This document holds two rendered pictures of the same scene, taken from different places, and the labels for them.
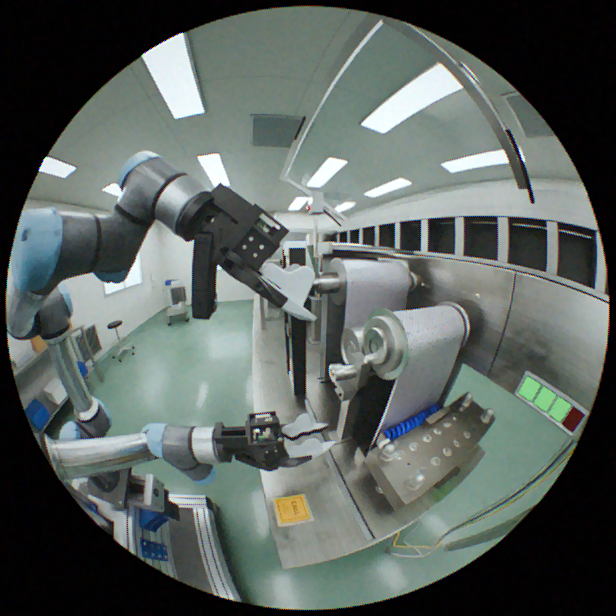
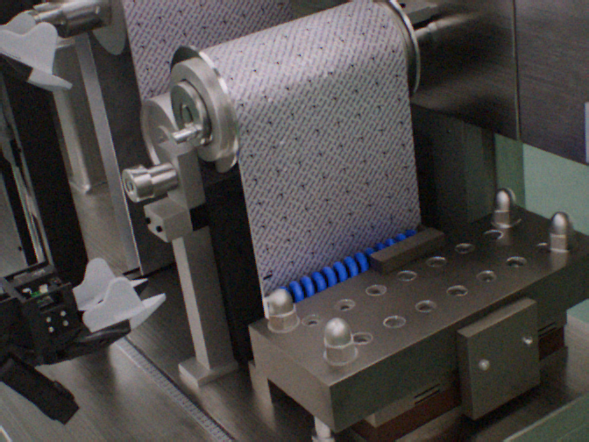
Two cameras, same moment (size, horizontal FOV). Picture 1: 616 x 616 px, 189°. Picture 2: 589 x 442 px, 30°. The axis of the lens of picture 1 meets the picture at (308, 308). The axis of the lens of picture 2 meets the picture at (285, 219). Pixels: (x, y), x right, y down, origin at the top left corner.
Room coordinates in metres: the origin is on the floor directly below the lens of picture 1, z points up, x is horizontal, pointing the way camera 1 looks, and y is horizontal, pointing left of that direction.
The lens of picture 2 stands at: (-0.82, 0.05, 1.66)
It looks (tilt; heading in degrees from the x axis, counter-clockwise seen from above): 26 degrees down; 347
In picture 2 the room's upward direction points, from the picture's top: 9 degrees counter-clockwise
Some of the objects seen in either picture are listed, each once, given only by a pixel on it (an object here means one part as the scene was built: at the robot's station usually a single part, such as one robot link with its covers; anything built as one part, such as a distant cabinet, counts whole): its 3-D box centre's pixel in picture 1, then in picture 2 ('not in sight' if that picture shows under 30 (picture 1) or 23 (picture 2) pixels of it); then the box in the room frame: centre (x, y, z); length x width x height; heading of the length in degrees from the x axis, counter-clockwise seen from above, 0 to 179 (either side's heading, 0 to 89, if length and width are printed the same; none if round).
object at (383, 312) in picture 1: (382, 344); (203, 110); (0.31, -0.15, 1.25); 0.15 x 0.01 x 0.15; 15
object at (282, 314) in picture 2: (389, 450); (281, 307); (0.18, -0.17, 1.05); 0.04 x 0.04 x 0.04
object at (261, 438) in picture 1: (251, 441); (19, 326); (0.18, 0.10, 1.12); 0.12 x 0.08 x 0.09; 105
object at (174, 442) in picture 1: (176, 443); not in sight; (0.13, 0.25, 1.11); 0.11 x 0.08 x 0.09; 105
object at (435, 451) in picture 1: (442, 443); (434, 305); (0.18, -0.35, 1.00); 0.40 x 0.16 x 0.06; 105
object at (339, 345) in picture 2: (417, 479); (338, 338); (0.09, -0.21, 1.05); 0.04 x 0.04 x 0.04
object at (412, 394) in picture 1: (421, 394); (336, 199); (0.28, -0.28, 1.11); 0.23 x 0.01 x 0.18; 105
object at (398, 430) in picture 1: (415, 421); (353, 269); (0.26, -0.29, 1.03); 0.21 x 0.04 x 0.03; 105
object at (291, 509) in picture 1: (292, 509); not in sight; (0.09, 0.04, 0.91); 0.07 x 0.07 x 0.02; 15
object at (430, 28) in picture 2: not in sight; (405, 39); (0.38, -0.43, 1.25); 0.07 x 0.04 x 0.04; 105
